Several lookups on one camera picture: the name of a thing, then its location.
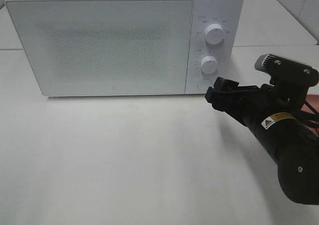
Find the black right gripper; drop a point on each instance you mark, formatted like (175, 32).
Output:
(255, 108)

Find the white microwave oven body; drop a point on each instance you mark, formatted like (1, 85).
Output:
(204, 13)

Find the upper white microwave knob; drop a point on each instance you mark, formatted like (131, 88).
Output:
(214, 33)

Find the white microwave knob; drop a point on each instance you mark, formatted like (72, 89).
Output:
(214, 33)
(209, 65)

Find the pink round plate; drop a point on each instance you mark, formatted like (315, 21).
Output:
(313, 100)

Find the lower white microwave knob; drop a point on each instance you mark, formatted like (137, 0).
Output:
(209, 65)

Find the round white door button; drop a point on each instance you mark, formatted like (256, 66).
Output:
(204, 84)

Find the white microwave door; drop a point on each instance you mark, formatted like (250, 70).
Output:
(119, 47)

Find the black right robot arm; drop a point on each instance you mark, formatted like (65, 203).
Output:
(289, 142)

